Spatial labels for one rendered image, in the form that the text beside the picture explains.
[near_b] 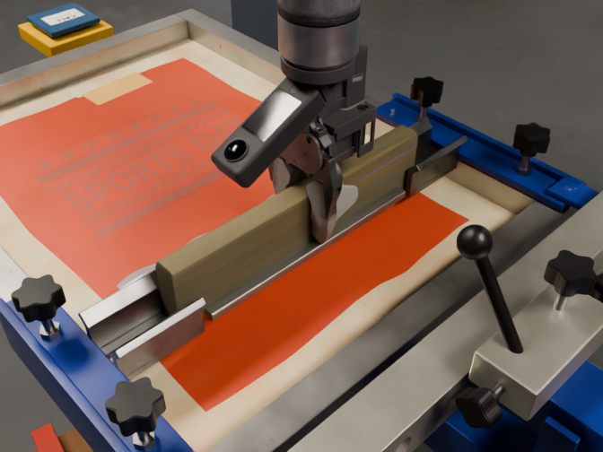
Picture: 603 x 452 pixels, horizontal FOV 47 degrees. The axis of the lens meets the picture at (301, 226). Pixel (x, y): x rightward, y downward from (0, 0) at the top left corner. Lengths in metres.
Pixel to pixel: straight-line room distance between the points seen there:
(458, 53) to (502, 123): 0.63
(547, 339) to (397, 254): 0.28
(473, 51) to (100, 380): 3.04
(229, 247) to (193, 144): 0.35
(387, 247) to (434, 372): 0.27
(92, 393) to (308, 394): 0.19
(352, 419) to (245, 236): 0.22
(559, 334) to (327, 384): 0.21
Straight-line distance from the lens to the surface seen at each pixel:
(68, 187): 0.97
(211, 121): 1.06
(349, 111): 0.71
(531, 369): 0.58
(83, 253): 0.86
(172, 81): 1.18
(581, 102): 3.23
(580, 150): 2.91
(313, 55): 0.63
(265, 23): 1.52
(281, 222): 0.72
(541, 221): 0.86
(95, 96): 1.16
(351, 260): 0.81
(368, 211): 0.82
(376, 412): 0.57
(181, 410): 0.68
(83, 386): 0.66
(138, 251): 0.84
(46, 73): 1.19
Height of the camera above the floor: 1.51
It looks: 40 degrees down
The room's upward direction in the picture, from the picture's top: straight up
